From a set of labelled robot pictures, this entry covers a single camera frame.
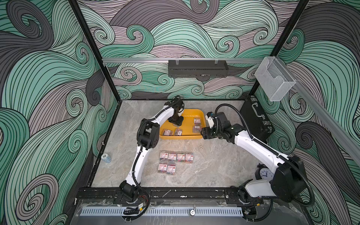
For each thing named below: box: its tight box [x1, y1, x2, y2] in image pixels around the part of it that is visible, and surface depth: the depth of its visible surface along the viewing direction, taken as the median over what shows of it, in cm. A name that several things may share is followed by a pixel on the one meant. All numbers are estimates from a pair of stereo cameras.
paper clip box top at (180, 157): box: [176, 153, 186, 163], surface depth 87 cm
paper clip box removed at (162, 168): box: [157, 164, 168, 174], surface depth 83 cm
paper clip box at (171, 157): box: [168, 153, 177, 162], surface depth 87 cm
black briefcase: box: [240, 94, 276, 142], surface depth 83 cm
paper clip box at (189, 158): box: [185, 153, 194, 163], surface depth 87 cm
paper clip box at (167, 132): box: [162, 128, 173, 136], surface depth 100 cm
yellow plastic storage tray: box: [159, 108, 206, 140], surface depth 101 cm
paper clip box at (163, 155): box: [159, 152, 169, 160], surface depth 87 cm
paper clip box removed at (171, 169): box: [166, 165, 176, 175], surface depth 83 cm
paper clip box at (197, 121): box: [193, 118, 202, 126], surface depth 106 cm
